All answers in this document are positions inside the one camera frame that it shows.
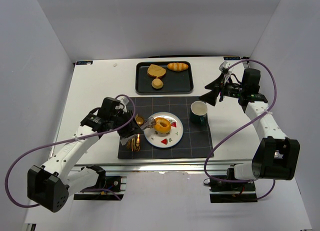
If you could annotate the green mug white interior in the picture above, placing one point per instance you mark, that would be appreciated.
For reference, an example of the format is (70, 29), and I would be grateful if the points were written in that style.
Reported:
(198, 112)

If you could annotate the left blue corner label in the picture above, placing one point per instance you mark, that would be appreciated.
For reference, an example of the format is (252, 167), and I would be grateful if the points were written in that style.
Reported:
(84, 62)

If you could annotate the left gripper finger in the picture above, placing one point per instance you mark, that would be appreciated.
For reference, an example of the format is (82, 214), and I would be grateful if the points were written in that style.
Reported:
(126, 135)
(136, 122)

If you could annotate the sliced brown bread loaf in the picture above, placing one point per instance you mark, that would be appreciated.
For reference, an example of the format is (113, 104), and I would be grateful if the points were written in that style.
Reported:
(155, 71)

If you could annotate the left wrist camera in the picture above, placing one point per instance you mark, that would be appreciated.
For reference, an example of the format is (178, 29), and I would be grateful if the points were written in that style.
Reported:
(124, 101)

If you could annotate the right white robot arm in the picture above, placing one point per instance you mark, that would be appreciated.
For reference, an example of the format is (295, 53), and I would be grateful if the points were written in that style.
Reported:
(277, 155)

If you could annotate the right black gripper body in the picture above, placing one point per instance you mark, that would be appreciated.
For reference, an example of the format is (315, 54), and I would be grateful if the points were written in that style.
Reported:
(220, 88)

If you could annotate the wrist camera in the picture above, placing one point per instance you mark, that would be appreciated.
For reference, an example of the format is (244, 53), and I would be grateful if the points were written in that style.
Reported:
(124, 101)
(225, 69)

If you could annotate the gold spoon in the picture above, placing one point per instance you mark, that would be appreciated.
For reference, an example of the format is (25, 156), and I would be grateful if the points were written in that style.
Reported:
(139, 121)

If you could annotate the striped bread roll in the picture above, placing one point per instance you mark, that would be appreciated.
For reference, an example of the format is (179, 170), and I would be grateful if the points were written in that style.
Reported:
(177, 66)

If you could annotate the white watermelon pattern plate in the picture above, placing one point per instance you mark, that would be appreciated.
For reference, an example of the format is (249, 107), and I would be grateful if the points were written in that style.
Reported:
(165, 140)

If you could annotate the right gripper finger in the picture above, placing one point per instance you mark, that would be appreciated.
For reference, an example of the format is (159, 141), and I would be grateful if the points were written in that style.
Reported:
(210, 97)
(216, 83)

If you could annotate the dark checked placemat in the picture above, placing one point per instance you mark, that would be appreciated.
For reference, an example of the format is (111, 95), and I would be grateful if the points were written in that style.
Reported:
(196, 141)

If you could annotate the small round bun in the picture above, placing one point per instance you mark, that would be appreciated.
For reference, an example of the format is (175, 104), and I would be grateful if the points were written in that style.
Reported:
(157, 83)

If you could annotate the black rectangular tray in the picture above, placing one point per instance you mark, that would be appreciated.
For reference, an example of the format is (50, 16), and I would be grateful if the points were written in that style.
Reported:
(173, 81)

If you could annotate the right blue corner label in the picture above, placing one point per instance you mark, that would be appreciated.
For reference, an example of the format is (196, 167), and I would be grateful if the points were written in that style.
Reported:
(231, 58)

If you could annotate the gold fork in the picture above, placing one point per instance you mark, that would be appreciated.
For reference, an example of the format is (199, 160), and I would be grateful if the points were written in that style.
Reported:
(129, 144)

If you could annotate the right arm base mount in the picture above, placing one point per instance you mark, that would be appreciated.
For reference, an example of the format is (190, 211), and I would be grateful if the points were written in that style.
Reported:
(221, 191)

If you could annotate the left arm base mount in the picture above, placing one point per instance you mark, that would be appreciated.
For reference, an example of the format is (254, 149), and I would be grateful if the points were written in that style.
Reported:
(107, 188)

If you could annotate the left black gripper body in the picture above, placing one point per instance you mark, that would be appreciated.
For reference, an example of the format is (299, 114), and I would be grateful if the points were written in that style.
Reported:
(130, 127)

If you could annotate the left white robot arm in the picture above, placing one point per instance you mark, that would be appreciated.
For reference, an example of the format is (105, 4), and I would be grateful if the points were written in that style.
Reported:
(51, 184)

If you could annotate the blue corner label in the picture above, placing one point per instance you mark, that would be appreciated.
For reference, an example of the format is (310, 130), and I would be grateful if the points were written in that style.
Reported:
(231, 58)
(84, 62)

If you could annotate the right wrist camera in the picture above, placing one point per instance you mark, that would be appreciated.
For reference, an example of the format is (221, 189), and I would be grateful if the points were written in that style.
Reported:
(225, 69)

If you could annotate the orange bagel donut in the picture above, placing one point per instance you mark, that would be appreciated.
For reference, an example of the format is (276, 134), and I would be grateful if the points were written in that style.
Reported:
(162, 125)

